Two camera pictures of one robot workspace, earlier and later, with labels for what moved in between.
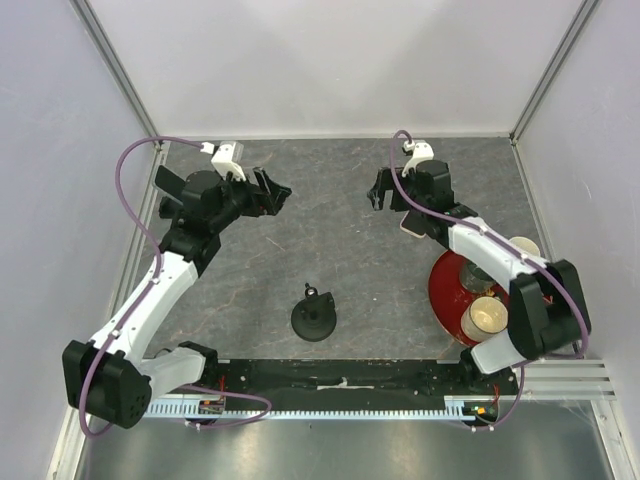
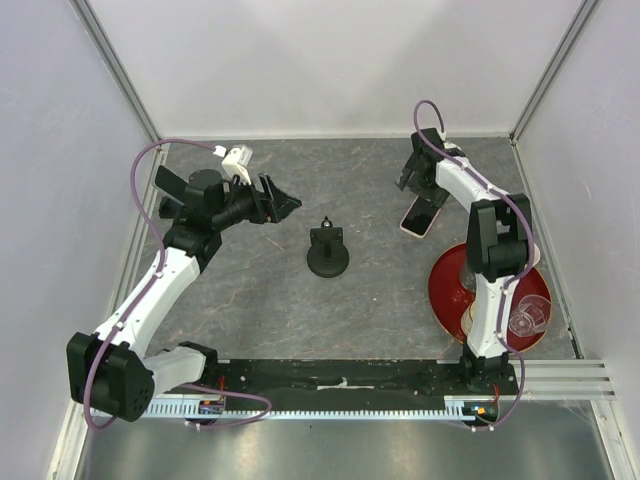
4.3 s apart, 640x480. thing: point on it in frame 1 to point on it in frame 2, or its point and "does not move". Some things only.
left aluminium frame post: (105, 46) does not move
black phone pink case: (414, 223) does not move
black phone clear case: (169, 184) does not move
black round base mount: (314, 318) to (327, 254)
